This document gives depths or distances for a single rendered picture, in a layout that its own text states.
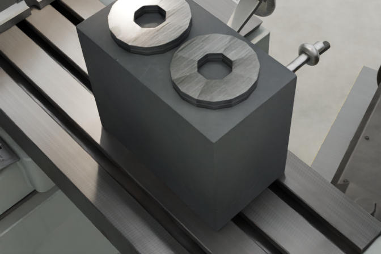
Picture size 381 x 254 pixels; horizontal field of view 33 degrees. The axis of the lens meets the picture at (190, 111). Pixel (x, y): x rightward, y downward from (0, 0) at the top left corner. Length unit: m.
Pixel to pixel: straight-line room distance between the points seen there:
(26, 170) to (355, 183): 0.59
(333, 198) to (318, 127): 1.22
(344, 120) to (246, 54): 0.90
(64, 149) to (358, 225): 0.38
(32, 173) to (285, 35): 1.42
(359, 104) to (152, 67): 0.97
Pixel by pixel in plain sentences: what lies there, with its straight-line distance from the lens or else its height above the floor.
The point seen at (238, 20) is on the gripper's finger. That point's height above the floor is 1.01.
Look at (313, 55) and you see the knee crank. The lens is 1.48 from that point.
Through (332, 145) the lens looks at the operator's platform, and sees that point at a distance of 1.50.
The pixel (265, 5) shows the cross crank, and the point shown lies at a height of 0.63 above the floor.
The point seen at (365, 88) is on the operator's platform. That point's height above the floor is 0.40.
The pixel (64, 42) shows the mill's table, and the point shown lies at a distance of 0.97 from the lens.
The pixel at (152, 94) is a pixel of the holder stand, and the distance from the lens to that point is 0.65.
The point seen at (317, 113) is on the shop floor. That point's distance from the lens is 2.05.
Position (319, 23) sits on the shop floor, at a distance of 2.31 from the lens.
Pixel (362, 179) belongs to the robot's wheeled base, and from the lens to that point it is 1.24.
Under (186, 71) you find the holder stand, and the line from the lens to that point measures 0.64.
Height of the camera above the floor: 1.63
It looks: 53 degrees down
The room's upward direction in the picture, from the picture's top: 4 degrees counter-clockwise
